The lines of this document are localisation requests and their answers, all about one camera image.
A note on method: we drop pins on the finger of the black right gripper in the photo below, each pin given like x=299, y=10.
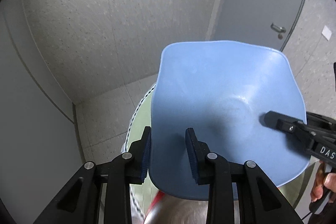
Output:
x=297, y=130

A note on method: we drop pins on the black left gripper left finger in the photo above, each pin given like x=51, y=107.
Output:
x=78, y=201

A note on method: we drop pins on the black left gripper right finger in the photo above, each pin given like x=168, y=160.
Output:
x=260, y=201

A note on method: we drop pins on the red plastic container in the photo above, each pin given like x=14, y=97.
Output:
x=154, y=208

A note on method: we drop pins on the blue square plate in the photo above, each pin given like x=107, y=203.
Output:
x=222, y=90

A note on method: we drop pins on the large steel bowl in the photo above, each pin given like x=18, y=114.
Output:
x=177, y=210

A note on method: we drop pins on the right hand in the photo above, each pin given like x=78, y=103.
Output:
x=323, y=180

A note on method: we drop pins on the metal door handle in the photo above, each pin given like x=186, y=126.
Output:
x=280, y=30

